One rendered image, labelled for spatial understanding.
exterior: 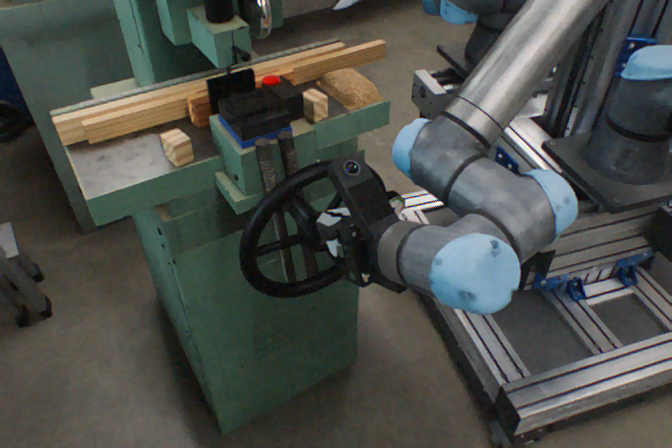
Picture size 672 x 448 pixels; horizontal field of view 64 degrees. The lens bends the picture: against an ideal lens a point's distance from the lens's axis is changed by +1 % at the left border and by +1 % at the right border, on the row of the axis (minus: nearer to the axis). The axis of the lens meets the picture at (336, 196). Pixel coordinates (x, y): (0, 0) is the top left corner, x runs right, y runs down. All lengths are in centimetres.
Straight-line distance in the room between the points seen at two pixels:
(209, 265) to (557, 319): 101
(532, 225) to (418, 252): 12
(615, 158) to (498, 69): 52
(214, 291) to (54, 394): 81
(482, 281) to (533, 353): 107
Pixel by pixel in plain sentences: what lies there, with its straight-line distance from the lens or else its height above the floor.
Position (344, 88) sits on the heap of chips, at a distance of 109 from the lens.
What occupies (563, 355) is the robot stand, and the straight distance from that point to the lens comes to 160.
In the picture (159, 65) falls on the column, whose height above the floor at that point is 92.
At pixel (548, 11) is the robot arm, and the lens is 68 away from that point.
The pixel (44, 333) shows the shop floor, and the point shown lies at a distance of 202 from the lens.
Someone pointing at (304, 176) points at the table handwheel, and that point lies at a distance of 82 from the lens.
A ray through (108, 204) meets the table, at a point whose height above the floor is 88.
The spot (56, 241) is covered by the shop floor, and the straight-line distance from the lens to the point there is 231.
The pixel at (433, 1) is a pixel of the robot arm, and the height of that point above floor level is 98.
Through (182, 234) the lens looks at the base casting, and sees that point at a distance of 104.
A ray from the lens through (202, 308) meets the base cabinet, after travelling 120.
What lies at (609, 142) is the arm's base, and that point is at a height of 88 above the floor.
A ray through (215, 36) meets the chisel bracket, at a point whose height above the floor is 106.
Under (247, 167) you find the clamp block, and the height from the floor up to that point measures 93.
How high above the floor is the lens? 145
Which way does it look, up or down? 40 degrees down
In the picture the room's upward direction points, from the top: straight up
